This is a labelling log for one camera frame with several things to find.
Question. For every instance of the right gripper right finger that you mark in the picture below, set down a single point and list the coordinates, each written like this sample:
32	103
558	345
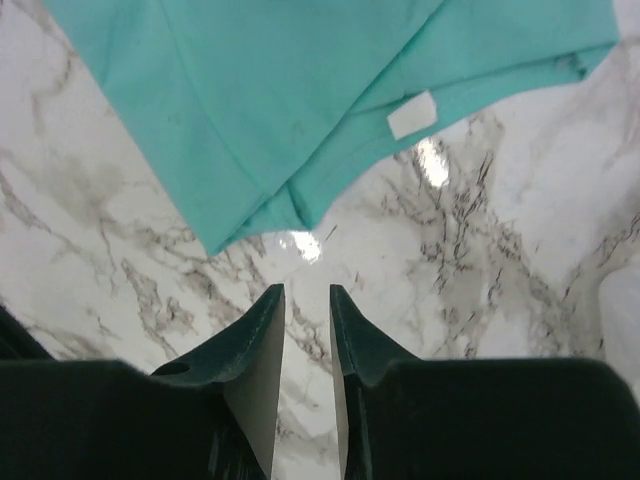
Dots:
379	396

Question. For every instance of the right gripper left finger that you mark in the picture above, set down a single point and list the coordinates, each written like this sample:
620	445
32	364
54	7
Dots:
237	374

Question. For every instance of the teal t shirt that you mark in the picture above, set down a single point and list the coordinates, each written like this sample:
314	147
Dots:
255	115

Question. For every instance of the rectangular white mesh basket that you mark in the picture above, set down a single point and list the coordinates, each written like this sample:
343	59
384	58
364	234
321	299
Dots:
618	297

